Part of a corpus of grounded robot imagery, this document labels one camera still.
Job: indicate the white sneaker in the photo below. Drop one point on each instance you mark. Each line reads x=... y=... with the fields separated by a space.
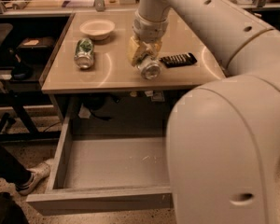
x=38 y=173

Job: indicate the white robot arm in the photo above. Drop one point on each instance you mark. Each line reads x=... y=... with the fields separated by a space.
x=223 y=138

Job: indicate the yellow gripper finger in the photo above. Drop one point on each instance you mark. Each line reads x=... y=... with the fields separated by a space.
x=155 y=48
x=137 y=50

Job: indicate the black trouser leg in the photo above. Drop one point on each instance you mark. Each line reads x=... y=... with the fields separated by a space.
x=12 y=170

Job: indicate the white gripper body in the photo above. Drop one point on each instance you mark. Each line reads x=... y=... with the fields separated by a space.
x=148 y=32

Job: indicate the green soda can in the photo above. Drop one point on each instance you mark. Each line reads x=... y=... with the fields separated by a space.
x=84 y=54

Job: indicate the black box with label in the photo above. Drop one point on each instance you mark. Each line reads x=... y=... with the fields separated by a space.
x=36 y=49

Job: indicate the black joystick device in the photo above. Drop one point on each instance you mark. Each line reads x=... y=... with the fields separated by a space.
x=21 y=70

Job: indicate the open grey drawer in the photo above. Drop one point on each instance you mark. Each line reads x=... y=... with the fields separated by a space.
x=113 y=162

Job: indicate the white paper bowl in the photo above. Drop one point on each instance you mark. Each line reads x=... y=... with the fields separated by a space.
x=98 y=29

